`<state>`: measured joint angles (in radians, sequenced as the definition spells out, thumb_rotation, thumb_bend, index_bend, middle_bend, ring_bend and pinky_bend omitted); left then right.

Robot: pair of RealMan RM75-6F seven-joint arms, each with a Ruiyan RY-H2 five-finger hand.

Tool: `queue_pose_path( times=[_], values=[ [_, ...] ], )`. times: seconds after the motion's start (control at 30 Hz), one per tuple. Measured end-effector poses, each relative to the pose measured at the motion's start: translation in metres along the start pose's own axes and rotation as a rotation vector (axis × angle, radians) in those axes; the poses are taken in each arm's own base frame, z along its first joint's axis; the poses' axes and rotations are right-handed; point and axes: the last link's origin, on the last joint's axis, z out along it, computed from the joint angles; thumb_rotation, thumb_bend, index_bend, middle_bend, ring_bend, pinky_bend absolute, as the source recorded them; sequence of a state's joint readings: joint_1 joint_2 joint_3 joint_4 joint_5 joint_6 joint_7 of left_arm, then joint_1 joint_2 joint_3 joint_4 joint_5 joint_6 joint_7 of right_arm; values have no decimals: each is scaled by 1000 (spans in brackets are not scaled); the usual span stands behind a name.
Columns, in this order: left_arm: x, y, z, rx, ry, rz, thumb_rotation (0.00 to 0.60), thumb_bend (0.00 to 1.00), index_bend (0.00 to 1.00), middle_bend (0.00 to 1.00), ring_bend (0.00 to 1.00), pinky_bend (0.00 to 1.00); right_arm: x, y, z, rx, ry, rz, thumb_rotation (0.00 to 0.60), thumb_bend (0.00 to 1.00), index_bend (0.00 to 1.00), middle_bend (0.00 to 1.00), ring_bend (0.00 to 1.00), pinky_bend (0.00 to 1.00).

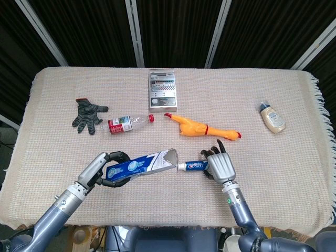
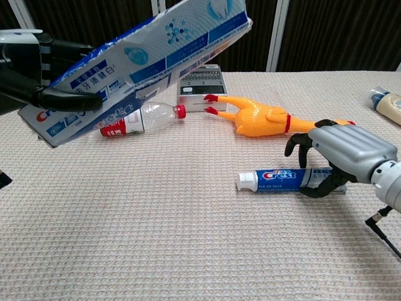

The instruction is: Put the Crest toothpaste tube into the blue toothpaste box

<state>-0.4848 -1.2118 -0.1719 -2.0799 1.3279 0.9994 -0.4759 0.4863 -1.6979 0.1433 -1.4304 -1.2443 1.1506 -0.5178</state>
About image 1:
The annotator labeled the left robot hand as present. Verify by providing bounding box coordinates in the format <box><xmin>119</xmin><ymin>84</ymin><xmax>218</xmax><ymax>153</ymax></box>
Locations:
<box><xmin>77</xmin><ymin>151</ymin><xmax>132</xmax><ymax>194</ymax></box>

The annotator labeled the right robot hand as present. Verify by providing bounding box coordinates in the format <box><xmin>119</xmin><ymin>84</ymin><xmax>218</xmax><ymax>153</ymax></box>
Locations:
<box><xmin>200</xmin><ymin>139</ymin><xmax>236</xmax><ymax>184</ymax></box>

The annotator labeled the blue white toothpaste tube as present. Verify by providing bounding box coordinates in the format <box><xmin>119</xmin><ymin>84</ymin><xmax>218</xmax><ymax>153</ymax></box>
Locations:
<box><xmin>176</xmin><ymin>160</ymin><xmax>209</xmax><ymax>172</ymax></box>

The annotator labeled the blue white toothpaste box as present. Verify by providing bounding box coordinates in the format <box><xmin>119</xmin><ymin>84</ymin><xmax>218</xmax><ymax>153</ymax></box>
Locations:
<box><xmin>106</xmin><ymin>148</ymin><xmax>180</xmax><ymax>183</ymax></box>

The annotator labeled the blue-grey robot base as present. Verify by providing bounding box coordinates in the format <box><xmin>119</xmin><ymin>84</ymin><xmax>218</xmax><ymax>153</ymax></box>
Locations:
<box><xmin>104</xmin><ymin>225</ymin><xmax>220</xmax><ymax>252</ymax></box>

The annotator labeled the silver boxed electronic device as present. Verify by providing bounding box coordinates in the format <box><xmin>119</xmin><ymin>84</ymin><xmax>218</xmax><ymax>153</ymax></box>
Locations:
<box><xmin>148</xmin><ymin>69</ymin><xmax>179</xmax><ymax>113</ymax></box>

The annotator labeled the yellow rubber chicken toy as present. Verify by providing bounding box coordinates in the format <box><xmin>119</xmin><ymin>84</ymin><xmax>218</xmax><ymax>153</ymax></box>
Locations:
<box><xmin>163</xmin><ymin>113</ymin><xmax>243</xmax><ymax>142</ymax></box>

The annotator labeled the clear red-label plastic bottle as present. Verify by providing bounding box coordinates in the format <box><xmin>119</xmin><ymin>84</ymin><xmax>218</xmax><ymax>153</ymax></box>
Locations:
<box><xmin>101</xmin><ymin>114</ymin><xmax>155</xmax><ymax>135</ymax></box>

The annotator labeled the grey knit work glove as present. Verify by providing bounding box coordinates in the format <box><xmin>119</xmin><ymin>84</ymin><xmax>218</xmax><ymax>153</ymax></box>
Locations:
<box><xmin>72</xmin><ymin>98</ymin><xmax>109</xmax><ymax>135</ymax></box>

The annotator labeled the beige woven tablecloth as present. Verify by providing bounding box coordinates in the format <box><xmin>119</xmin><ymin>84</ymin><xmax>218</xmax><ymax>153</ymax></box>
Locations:
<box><xmin>0</xmin><ymin>66</ymin><xmax>336</xmax><ymax>238</ymax></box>

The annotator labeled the wooden stand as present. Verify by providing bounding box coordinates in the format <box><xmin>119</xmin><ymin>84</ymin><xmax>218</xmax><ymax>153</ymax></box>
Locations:
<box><xmin>65</xmin><ymin>225</ymin><xmax>93</xmax><ymax>252</ymax></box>

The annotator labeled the beige blue-cap squeeze bottle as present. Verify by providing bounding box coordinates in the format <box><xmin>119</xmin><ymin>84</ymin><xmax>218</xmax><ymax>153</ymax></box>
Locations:
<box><xmin>259</xmin><ymin>100</ymin><xmax>287</xmax><ymax>134</ymax></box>

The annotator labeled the white bowl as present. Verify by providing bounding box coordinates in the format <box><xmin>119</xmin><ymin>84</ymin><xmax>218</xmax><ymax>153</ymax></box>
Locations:
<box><xmin>223</xmin><ymin>234</ymin><xmax>246</xmax><ymax>252</ymax></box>

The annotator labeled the white partition post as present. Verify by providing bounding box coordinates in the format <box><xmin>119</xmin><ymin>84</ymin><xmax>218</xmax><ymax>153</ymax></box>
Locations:
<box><xmin>15</xmin><ymin>0</ymin><xmax>69</xmax><ymax>67</ymax></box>
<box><xmin>204</xmin><ymin>0</ymin><xmax>233</xmax><ymax>69</ymax></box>
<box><xmin>290</xmin><ymin>25</ymin><xmax>336</xmax><ymax>70</ymax></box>
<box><xmin>0</xmin><ymin>114</ymin><xmax>20</xmax><ymax>131</ymax></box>
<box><xmin>124</xmin><ymin>0</ymin><xmax>145</xmax><ymax>68</ymax></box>

